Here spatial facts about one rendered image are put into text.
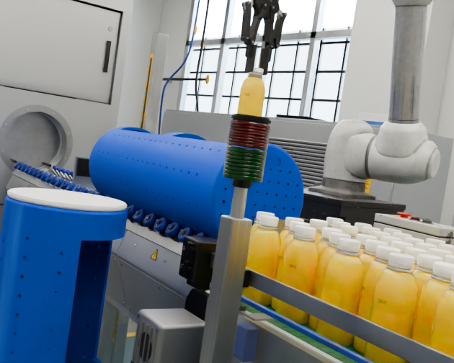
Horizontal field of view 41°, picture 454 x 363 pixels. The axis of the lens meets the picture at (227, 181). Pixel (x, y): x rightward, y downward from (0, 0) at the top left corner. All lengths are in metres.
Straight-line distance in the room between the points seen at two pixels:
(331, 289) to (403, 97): 1.12
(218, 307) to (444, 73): 3.80
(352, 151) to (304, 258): 1.04
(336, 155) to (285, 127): 1.56
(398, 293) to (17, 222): 0.83
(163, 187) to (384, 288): 0.84
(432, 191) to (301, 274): 2.41
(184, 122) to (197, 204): 3.01
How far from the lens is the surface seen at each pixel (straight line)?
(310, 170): 3.50
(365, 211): 2.05
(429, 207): 3.49
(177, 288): 1.56
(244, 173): 0.91
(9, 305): 1.43
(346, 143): 2.14
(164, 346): 1.18
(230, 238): 0.93
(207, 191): 1.45
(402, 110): 2.07
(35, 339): 1.42
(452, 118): 4.51
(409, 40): 2.05
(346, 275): 1.04
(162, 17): 7.40
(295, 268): 1.13
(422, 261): 1.03
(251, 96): 1.56
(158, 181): 1.68
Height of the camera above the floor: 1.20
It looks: 3 degrees down
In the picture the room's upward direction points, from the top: 8 degrees clockwise
